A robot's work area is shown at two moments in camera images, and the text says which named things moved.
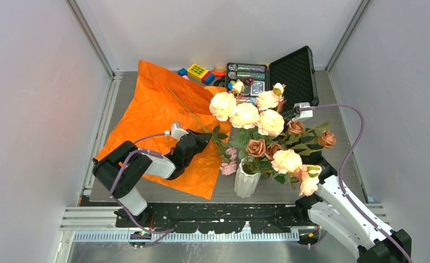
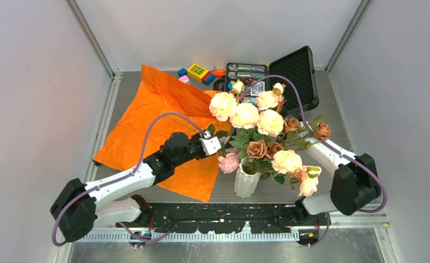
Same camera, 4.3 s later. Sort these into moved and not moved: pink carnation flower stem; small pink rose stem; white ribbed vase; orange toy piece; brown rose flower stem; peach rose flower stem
Moved: brown rose flower stem; pink carnation flower stem
Not moved: small pink rose stem; orange toy piece; peach rose flower stem; white ribbed vase
